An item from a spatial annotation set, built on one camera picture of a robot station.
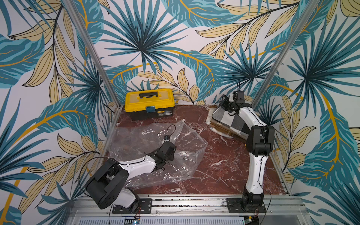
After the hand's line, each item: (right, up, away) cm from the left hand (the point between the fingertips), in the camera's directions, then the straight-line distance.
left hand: (169, 151), depth 90 cm
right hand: (+37, +33, +13) cm, 51 cm away
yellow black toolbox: (-16, +32, +8) cm, 36 cm away
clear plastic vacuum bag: (-26, +5, +9) cm, 28 cm away
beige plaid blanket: (+32, +17, +13) cm, 39 cm away
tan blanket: (+46, +11, +7) cm, 47 cm away
